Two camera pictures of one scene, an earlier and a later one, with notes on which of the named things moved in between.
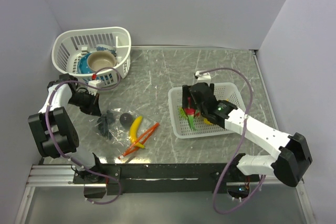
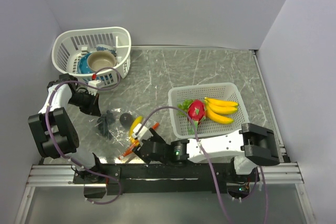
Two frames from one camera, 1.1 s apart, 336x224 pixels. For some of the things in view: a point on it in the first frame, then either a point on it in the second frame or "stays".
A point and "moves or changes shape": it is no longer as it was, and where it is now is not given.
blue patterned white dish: [106, 48] stays
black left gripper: [93, 107] stays
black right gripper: [186, 94] → [136, 149]
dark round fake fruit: [126, 120] stays
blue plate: [83, 67] stays
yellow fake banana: [206, 122] moves or changes shape
